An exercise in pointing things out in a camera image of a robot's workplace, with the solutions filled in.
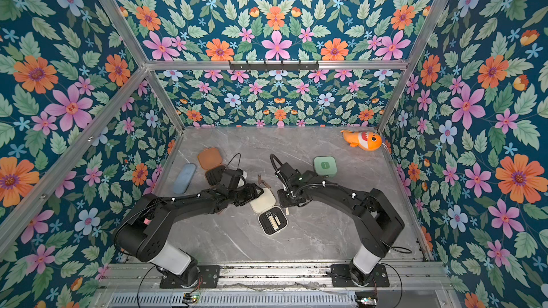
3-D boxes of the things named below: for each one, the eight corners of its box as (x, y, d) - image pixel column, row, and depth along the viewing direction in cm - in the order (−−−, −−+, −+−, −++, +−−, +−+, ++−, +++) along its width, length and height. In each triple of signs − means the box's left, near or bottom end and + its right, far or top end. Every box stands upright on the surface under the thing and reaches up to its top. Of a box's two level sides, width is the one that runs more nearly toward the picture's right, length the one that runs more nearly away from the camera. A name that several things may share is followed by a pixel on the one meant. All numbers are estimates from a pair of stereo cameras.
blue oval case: (173, 194, 97) (170, 191, 95) (184, 165, 107) (182, 162, 105) (187, 194, 97) (185, 191, 95) (197, 165, 107) (195, 162, 105)
